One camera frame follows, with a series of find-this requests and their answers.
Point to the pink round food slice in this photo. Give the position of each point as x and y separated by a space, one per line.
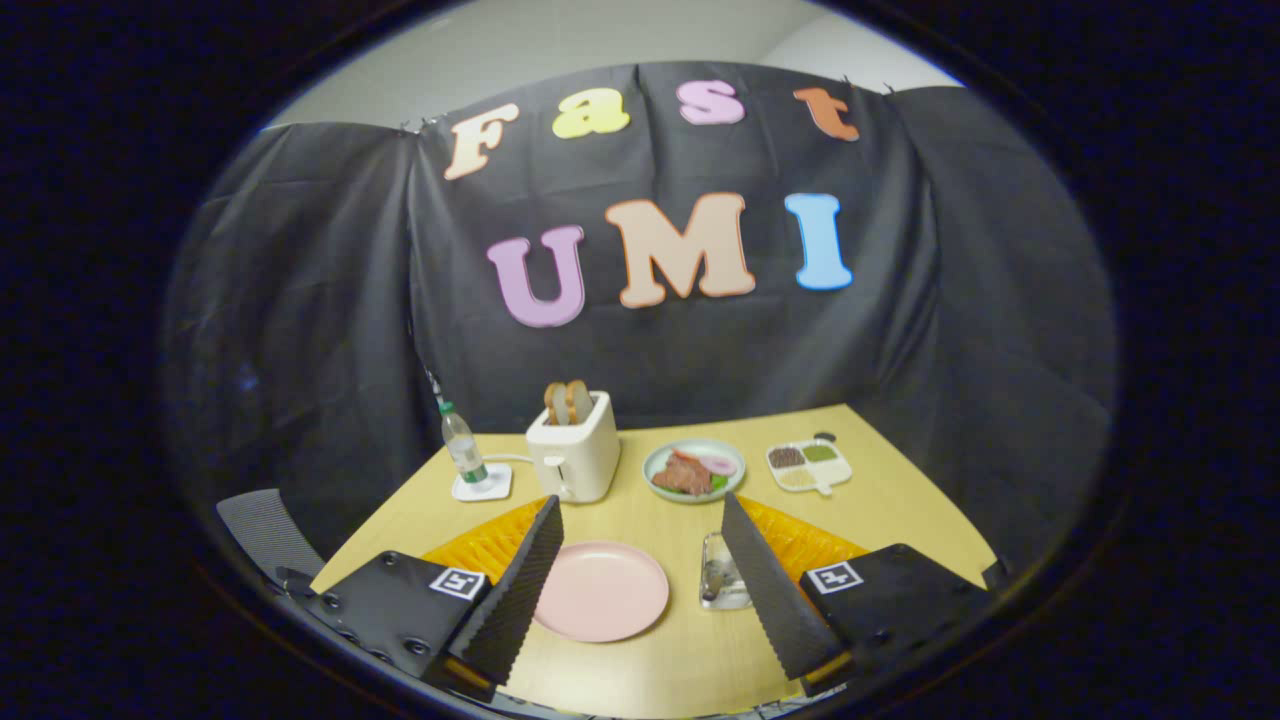
720 466

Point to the clear plastic water bottle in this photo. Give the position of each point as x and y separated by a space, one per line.
465 450

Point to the grey mesh chair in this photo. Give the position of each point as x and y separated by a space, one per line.
265 530

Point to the white toaster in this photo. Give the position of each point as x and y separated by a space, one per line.
585 455

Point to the white square coaster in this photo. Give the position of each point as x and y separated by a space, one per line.
497 487

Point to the white divided grain dish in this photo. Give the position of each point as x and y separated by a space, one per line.
835 472

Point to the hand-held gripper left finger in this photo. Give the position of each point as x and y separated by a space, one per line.
515 600

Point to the brown toast slice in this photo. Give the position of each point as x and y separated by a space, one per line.
580 400
556 403

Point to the black chair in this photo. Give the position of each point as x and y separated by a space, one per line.
995 575

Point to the pale green food plate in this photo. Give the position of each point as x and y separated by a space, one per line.
690 445

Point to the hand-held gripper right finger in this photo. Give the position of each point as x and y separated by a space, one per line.
770 600

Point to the pink plate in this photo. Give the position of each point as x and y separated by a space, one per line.
600 590

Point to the brown sliced meat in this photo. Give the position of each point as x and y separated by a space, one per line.
685 475

